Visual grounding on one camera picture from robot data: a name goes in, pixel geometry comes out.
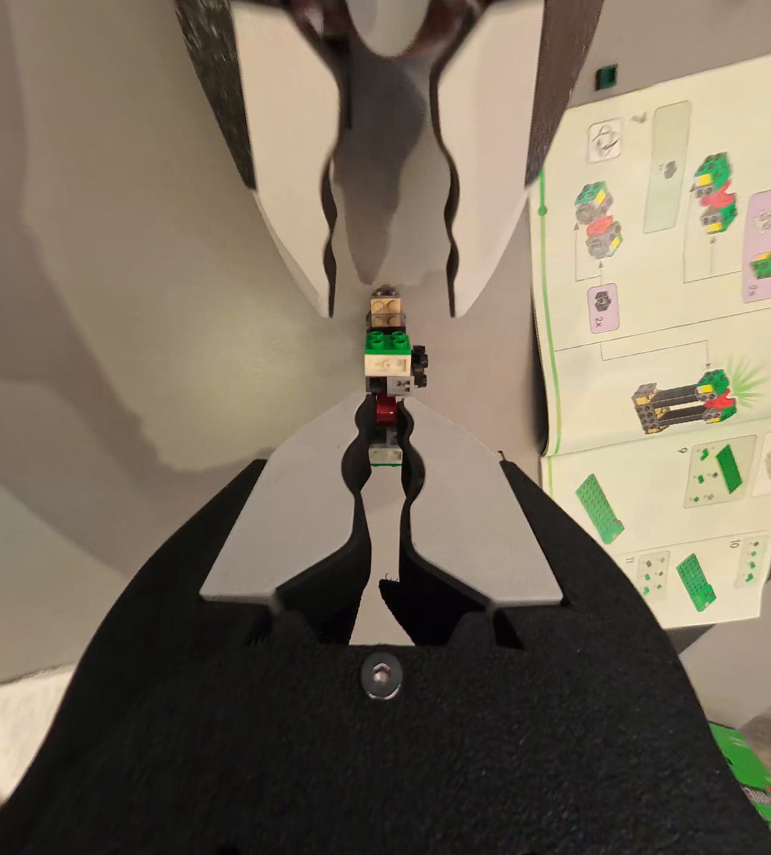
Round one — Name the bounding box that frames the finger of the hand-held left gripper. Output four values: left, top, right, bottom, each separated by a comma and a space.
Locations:
429, 0, 548, 319
232, 0, 353, 319

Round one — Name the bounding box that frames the grey desk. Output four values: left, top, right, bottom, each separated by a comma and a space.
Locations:
0, 0, 771, 776

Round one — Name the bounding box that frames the green cardboard box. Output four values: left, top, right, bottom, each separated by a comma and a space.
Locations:
707, 723, 771, 848

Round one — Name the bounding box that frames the multicoloured toy brick model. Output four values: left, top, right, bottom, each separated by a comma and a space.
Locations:
363, 284, 430, 468

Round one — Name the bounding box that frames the pale green instruction booklet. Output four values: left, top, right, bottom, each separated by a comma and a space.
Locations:
529, 43, 771, 630

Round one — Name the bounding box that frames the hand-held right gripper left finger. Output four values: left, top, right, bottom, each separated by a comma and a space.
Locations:
200, 393, 374, 646

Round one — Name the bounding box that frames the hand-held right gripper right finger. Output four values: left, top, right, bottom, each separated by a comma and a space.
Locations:
379, 399, 564, 647

